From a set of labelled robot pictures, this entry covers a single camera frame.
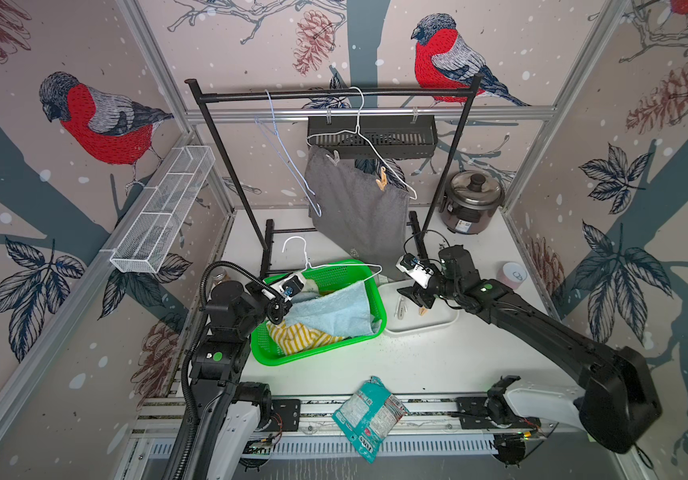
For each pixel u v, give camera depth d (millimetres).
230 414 601
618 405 393
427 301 717
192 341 520
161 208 780
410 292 719
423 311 902
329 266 925
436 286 693
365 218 901
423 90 922
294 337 797
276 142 1034
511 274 943
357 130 701
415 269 688
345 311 829
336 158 801
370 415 710
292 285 575
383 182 742
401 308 899
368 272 902
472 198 983
